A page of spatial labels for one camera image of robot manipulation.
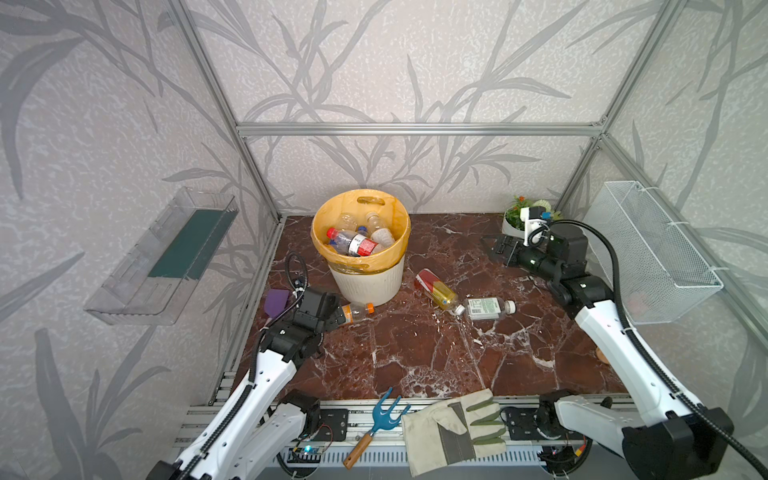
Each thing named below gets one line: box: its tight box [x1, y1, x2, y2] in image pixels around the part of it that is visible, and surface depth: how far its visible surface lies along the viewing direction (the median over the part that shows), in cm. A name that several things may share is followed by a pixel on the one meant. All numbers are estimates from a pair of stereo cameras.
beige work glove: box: [402, 388, 506, 477], surface depth 74 cm
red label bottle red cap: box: [326, 227, 379, 257], surface depth 79 cm
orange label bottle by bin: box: [341, 303, 375, 324], surface depth 93 cm
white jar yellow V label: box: [370, 228, 395, 254], surface depth 88 cm
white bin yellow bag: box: [311, 189, 412, 306], surface depth 86 cm
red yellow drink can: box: [414, 268, 457, 310], surface depth 95 cm
